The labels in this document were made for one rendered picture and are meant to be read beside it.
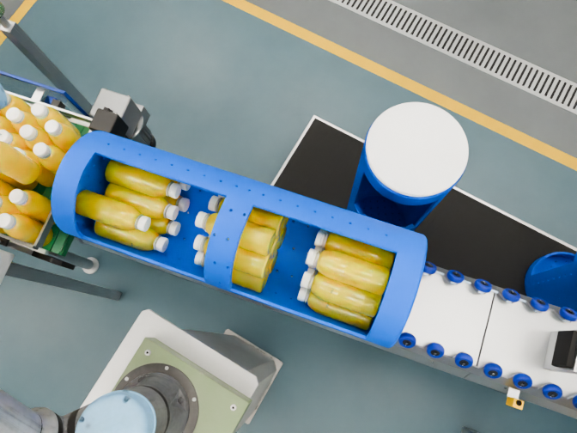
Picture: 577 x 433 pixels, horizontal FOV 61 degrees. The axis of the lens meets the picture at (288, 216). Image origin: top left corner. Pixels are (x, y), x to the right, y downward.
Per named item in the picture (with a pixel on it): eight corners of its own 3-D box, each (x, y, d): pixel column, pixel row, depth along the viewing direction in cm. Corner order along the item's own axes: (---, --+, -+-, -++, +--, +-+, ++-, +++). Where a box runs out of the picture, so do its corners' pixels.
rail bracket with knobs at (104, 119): (119, 153, 151) (106, 140, 141) (99, 146, 152) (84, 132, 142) (132, 125, 153) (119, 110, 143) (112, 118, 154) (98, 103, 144)
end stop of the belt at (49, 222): (41, 248, 139) (35, 246, 136) (39, 247, 139) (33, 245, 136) (100, 126, 148) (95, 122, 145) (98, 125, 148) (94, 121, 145)
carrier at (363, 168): (342, 196, 222) (345, 257, 215) (360, 105, 138) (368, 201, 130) (403, 192, 221) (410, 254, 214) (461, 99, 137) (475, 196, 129)
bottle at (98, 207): (72, 195, 122) (135, 217, 119) (89, 185, 128) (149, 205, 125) (72, 218, 125) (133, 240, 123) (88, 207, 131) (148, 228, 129)
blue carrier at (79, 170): (383, 344, 129) (398, 355, 101) (90, 240, 140) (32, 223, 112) (414, 243, 133) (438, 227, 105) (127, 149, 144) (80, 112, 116)
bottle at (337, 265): (382, 298, 109) (308, 273, 112) (380, 294, 116) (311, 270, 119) (391, 269, 109) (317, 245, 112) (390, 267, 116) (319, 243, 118)
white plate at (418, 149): (362, 104, 136) (361, 106, 138) (370, 198, 129) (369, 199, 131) (461, 99, 136) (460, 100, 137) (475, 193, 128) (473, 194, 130)
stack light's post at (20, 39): (139, 167, 247) (9, 33, 140) (132, 164, 247) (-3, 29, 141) (142, 160, 248) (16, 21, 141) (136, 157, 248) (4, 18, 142)
